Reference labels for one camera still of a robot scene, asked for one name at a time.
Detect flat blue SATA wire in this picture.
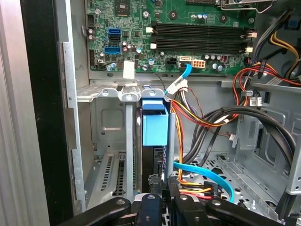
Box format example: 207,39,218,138
164,63,235,203

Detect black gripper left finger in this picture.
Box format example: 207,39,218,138
57,173,165,226

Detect hard disk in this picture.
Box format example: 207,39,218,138
135,88,176,196

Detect thick black cable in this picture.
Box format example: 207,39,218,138
182,105,297,172

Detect white plug connector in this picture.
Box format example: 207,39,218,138
167,79,189,95

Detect open black PC case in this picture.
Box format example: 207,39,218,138
20,0,301,226

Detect black RAM slot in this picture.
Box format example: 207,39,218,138
152,28,250,36
154,38,247,46
152,22,250,29
154,45,247,54

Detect thin metal locking lever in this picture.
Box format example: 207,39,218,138
221,0,278,14

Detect metal socket cover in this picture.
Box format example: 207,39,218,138
220,0,259,10

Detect CPU socket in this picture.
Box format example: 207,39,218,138
184,0,221,5

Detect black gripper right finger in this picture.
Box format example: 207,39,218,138
167,176,283,226

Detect metal disk bay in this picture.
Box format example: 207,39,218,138
76,79,142,203

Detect metal drive cage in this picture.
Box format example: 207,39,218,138
221,80,301,226

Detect white paper tag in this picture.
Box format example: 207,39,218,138
122,60,135,80

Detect green motherboard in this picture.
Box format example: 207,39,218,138
86,0,258,76

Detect power supply wire bundle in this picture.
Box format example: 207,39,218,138
232,9,301,106

